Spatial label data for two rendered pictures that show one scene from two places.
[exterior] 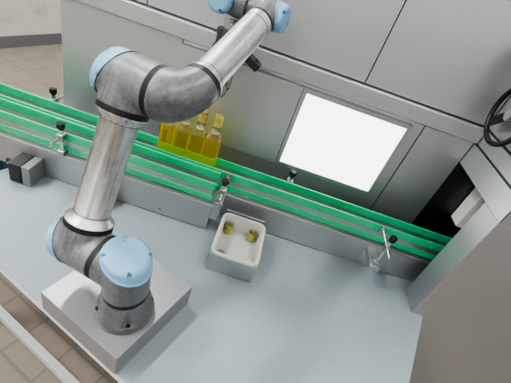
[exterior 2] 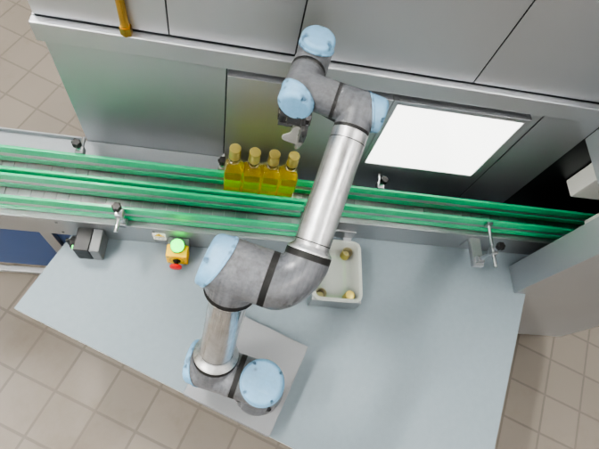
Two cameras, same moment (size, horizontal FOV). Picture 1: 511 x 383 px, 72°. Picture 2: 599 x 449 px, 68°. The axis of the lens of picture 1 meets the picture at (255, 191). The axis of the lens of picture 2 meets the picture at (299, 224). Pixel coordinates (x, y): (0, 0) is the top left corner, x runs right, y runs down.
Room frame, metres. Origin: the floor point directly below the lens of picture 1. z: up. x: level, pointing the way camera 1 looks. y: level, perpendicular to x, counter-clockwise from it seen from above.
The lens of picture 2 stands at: (0.39, 0.33, 2.26)
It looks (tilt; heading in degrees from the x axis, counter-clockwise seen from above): 63 degrees down; 344
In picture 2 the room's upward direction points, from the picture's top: 23 degrees clockwise
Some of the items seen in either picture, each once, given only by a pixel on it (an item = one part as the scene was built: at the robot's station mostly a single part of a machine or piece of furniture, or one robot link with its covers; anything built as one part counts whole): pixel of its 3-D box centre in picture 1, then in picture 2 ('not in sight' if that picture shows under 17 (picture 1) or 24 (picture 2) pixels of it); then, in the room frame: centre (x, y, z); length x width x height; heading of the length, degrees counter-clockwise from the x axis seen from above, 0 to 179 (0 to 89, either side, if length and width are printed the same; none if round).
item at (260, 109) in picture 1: (284, 125); (368, 131); (1.29, -0.01, 1.15); 0.90 x 0.03 x 0.34; 93
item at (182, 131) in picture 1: (181, 146); (250, 182); (1.13, 0.33, 0.99); 0.06 x 0.06 x 0.21; 4
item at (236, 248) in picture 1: (237, 245); (334, 273); (0.93, -0.01, 0.80); 0.22 x 0.17 x 0.09; 3
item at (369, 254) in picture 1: (378, 252); (482, 250); (1.06, -0.53, 0.90); 0.17 x 0.05 x 0.23; 3
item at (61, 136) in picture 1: (57, 142); (118, 222); (0.94, 0.71, 0.94); 0.07 x 0.04 x 0.13; 3
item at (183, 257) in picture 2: not in sight; (177, 251); (0.93, 0.54, 0.79); 0.07 x 0.07 x 0.07; 3
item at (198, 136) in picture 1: (195, 150); (268, 183); (1.14, 0.27, 0.99); 0.06 x 0.06 x 0.21; 3
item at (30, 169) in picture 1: (26, 169); (90, 244); (0.92, 0.82, 0.79); 0.08 x 0.08 x 0.08; 3
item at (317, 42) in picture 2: not in sight; (314, 55); (1.14, 0.24, 1.55); 0.09 x 0.08 x 0.11; 168
